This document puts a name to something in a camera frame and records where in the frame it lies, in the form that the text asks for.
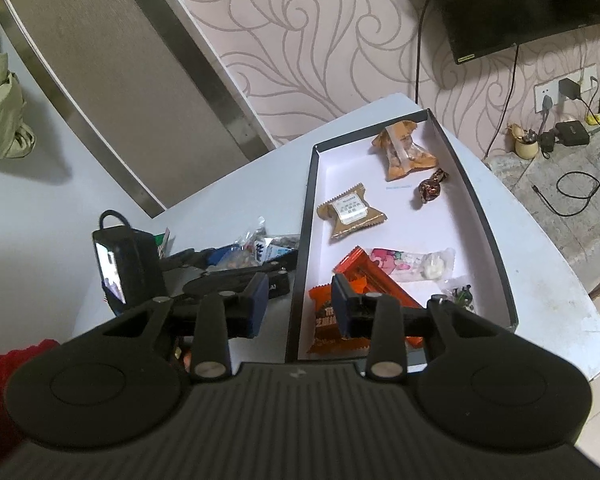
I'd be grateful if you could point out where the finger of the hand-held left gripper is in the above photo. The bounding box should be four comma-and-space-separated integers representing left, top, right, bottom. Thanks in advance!
159, 247, 241, 274
182, 252, 301, 307

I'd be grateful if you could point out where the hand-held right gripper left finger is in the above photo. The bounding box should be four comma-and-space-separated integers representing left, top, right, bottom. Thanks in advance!
102, 274, 269, 382

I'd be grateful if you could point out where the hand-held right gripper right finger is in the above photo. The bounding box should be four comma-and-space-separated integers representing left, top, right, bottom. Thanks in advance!
331, 272, 513, 380

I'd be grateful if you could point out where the small orange snack packet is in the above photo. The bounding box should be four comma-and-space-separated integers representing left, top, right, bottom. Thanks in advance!
307, 284, 371, 356

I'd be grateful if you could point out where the clear sunflower seed packet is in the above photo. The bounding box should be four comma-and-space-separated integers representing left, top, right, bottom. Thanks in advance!
219, 217, 301, 269

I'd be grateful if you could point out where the long orange snack bar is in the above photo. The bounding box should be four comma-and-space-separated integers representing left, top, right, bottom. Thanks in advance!
335, 247, 427, 350

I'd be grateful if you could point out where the black shallow box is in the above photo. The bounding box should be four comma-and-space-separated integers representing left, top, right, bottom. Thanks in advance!
285, 108, 520, 364

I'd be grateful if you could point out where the small clear candy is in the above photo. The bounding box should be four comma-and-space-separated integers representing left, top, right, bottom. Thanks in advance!
449, 284, 477, 312

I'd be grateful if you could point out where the dark foil candy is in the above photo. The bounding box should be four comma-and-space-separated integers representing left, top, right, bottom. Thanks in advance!
412, 168, 449, 210

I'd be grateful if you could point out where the clear peanut snack packet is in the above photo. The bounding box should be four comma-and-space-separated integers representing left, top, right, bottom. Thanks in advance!
371, 119, 440, 183

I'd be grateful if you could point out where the green striped snack bag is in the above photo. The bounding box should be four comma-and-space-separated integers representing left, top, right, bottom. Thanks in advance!
152, 227, 173, 261

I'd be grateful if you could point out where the pink white candy packet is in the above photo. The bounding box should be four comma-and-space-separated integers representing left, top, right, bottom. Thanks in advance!
369, 247, 457, 282

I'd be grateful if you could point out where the candy in box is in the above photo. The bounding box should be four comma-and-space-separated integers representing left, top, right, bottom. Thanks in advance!
316, 183, 387, 242

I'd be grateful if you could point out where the pale green cloth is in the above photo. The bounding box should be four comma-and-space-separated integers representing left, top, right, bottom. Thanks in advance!
0, 0, 36, 162

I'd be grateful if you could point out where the small cream pot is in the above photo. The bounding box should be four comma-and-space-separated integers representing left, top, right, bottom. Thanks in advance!
513, 127, 539, 162

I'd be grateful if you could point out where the black small device box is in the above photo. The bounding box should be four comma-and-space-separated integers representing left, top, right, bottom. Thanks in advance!
554, 119, 592, 149

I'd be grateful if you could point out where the black charger plug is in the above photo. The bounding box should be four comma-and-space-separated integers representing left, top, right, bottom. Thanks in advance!
558, 77, 584, 102

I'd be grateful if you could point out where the grey panel with metal frame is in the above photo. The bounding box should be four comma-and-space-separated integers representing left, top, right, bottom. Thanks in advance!
0, 0, 277, 219

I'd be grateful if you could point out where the thin black wall cable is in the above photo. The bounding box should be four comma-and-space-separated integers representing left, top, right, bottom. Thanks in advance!
484, 44, 521, 159

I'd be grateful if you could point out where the black television cable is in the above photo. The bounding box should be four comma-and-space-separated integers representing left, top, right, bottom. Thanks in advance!
414, 0, 431, 107

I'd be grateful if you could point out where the black charging cable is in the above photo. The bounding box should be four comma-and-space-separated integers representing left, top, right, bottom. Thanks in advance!
531, 74, 600, 219

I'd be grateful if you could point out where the white wall socket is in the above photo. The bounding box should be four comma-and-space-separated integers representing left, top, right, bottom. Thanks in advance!
533, 63, 599, 114

